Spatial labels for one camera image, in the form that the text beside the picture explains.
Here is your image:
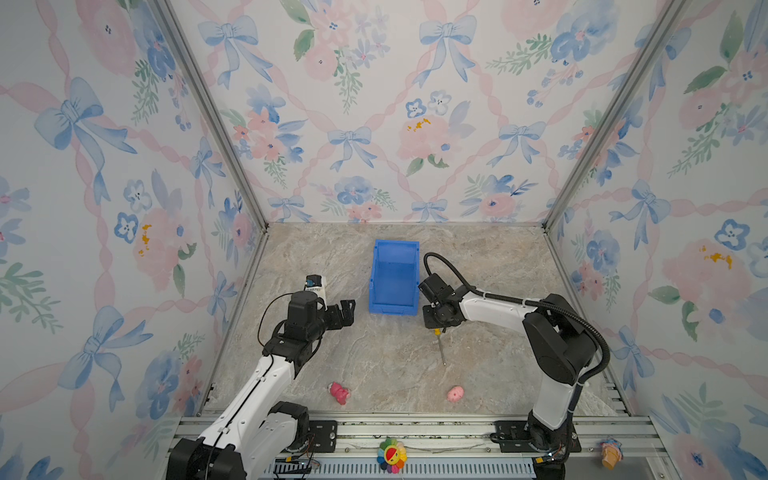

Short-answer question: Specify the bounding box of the yellow handled screwdriver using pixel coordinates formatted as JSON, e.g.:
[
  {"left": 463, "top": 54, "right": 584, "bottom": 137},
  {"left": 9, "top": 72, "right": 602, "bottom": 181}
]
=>
[{"left": 433, "top": 328, "right": 447, "bottom": 366}]

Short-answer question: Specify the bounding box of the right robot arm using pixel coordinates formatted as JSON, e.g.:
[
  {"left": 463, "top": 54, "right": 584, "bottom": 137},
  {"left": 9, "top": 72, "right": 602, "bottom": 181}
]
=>
[{"left": 419, "top": 273, "right": 610, "bottom": 460}]

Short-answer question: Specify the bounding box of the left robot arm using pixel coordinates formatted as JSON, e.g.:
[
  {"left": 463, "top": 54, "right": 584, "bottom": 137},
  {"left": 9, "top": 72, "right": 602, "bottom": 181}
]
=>
[{"left": 165, "top": 289, "right": 356, "bottom": 479}]

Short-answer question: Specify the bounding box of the blue plastic bin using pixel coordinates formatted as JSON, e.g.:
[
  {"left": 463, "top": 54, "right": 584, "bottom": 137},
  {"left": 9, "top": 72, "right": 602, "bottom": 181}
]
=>
[{"left": 368, "top": 240, "right": 420, "bottom": 316}]

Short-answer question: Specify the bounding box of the dark pink toy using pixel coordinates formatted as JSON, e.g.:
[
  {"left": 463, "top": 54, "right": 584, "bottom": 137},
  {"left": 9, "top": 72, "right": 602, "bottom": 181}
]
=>
[{"left": 329, "top": 382, "right": 350, "bottom": 405}]

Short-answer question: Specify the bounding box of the light pink pig toy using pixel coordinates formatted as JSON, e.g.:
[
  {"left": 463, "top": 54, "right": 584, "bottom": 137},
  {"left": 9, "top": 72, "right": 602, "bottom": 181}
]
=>
[{"left": 446, "top": 385, "right": 465, "bottom": 403}]

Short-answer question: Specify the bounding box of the colourful flower toy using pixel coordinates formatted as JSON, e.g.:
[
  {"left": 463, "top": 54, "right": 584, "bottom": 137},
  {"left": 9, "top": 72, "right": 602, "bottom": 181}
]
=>
[{"left": 377, "top": 437, "right": 408, "bottom": 474}]

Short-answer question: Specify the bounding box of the ice cream cone toy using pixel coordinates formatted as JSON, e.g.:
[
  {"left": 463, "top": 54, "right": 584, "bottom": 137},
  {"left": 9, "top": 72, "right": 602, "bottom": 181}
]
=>
[{"left": 600, "top": 438, "right": 624, "bottom": 470}]

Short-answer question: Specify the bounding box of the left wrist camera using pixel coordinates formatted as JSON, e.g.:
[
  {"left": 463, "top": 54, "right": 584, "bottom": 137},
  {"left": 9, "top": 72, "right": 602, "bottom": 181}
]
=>
[{"left": 304, "top": 274, "right": 327, "bottom": 301}]

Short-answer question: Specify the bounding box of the black corrugated cable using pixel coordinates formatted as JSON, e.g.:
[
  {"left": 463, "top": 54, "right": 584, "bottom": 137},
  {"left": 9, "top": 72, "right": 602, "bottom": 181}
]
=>
[{"left": 422, "top": 251, "right": 612, "bottom": 385}]

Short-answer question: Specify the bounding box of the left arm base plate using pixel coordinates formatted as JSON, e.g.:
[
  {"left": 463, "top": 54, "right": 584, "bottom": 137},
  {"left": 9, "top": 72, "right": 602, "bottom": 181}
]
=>
[{"left": 285, "top": 420, "right": 338, "bottom": 454}]

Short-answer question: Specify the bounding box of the aluminium rail frame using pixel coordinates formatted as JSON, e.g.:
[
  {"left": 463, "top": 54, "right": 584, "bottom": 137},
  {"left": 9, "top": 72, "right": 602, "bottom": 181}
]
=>
[{"left": 162, "top": 412, "right": 677, "bottom": 479}]

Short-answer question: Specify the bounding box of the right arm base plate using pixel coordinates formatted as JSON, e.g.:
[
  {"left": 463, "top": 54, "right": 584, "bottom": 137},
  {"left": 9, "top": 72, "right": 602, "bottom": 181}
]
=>
[{"left": 489, "top": 419, "right": 582, "bottom": 455}]

